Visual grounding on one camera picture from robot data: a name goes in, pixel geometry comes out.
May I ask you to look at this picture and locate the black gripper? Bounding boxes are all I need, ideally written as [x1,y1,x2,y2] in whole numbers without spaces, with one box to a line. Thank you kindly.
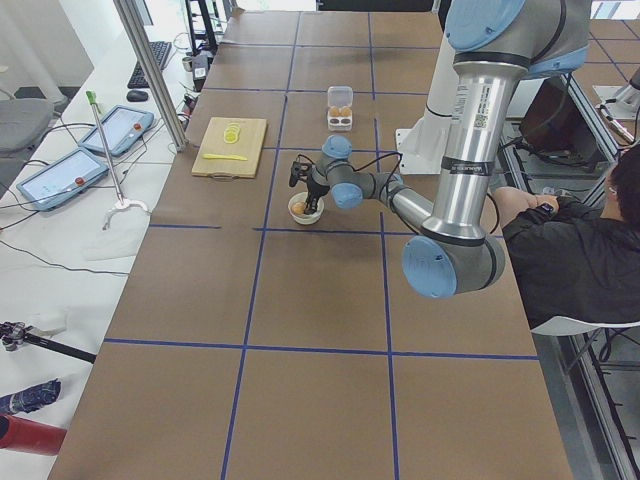
[304,169,330,215]

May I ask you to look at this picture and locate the brown egg from bowl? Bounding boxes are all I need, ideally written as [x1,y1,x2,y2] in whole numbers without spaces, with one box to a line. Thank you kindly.
[291,202,306,215]

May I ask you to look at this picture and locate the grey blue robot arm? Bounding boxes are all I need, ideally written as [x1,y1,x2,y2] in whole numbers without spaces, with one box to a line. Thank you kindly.
[388,1,591,298]
[289,135,433,235]

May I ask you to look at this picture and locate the clear plastic egg carton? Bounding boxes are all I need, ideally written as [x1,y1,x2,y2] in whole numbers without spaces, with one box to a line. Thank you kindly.
[326,86,354,132]

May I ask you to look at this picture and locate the white ceramic bowl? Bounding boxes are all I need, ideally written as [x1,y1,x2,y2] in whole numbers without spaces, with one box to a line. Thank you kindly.
[288,192,324,225]

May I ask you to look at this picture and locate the bamboo cutting board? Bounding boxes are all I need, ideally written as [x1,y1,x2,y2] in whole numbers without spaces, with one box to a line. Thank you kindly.
[191,117,267,178]

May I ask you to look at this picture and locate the yellow plastic knife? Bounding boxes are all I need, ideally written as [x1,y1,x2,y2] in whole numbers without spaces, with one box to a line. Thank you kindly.
[202,154,248,161]

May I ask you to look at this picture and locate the blue teach pendant far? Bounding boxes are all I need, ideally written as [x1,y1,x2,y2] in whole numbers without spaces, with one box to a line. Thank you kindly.
[78,105,155,157]

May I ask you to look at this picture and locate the blue teach pendant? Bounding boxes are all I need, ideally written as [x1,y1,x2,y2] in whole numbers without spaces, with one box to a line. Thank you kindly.
[78,105,155,157]
[17,147,108,211]

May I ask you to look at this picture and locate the black computer mouse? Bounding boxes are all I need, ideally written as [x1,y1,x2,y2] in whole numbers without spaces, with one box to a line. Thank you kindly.
[126,89,149,103]

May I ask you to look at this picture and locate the black keyboard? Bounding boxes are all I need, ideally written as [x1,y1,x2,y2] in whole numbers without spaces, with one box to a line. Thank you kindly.
[126,40,173,90]

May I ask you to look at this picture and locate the blue teach pendant near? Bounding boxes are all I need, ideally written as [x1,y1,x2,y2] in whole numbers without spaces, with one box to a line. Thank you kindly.
[17,147,108,211]

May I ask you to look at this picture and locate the person in black jacket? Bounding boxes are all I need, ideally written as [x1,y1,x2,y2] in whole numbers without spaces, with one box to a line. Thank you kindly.
[493,147,639,328]

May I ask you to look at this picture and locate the white chair seat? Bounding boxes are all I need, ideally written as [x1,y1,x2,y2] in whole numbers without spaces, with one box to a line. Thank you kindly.
[528,315,639,336]

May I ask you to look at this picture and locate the black rod tool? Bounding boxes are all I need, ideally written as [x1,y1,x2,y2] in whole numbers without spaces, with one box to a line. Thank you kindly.
[1,322,96,364]

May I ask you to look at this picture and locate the blue tape wrapped tool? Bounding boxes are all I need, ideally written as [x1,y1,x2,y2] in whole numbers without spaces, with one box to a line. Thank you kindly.
[1,379,61,415]

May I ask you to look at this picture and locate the red cylinder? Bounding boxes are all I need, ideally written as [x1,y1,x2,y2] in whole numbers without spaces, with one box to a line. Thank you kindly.
[1,415,67,456]

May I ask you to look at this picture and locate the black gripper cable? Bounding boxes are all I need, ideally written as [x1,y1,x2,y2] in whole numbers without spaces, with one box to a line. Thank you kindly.
[349,149,501,236]

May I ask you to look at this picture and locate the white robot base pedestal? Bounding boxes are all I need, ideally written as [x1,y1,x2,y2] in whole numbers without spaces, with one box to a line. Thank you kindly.
[396,35,458,175]

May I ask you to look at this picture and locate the aluminium frame post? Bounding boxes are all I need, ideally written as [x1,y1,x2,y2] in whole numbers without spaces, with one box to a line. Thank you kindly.
[113,0,188,152]

